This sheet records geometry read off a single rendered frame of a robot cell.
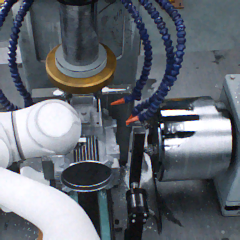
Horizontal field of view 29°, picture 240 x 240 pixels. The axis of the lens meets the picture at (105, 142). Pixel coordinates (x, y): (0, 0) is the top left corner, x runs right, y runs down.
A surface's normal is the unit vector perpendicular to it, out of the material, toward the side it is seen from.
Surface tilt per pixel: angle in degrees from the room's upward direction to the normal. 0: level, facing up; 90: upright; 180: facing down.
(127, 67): 90
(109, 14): 90
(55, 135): 48
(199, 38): 0
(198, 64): 0
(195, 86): 0
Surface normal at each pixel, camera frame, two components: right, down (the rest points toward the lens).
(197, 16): 0.00, -0.62
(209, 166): 0.07, 0.67
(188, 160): 0.07, 0.46
